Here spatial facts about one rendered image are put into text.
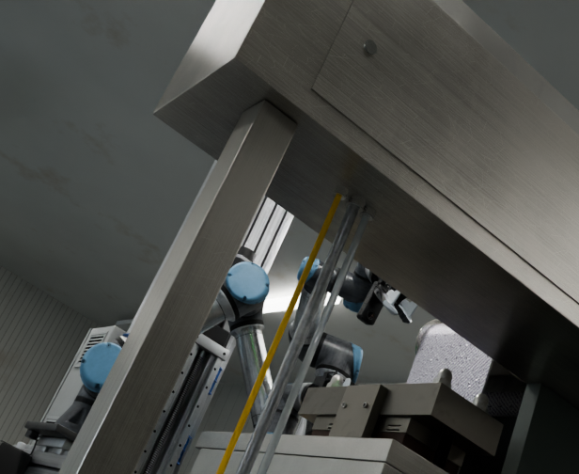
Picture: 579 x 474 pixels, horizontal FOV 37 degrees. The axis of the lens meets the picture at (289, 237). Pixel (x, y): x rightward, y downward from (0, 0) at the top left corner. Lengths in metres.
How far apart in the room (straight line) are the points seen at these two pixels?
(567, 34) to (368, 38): 2.61
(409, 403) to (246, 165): 0.61
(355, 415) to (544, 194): 0.52
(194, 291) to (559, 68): 3.08
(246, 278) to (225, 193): 1.20
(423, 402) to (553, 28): 2.51
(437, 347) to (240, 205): 0.91
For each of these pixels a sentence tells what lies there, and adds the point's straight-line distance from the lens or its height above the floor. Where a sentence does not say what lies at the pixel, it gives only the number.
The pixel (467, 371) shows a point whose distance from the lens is 1.79.
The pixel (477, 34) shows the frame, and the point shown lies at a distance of 1.65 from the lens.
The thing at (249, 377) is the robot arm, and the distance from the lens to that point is 2.36.
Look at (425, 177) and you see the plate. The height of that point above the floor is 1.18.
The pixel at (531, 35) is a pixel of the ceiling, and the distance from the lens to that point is 3.85.
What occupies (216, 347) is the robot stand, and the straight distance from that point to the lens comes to 2.59.
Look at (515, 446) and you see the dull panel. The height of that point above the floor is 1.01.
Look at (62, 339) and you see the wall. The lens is 10.56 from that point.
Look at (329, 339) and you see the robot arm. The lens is 2.72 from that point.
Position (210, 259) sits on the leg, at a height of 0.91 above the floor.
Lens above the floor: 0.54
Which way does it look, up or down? 24 degrees up
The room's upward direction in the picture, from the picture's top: 24 degrees clockwise
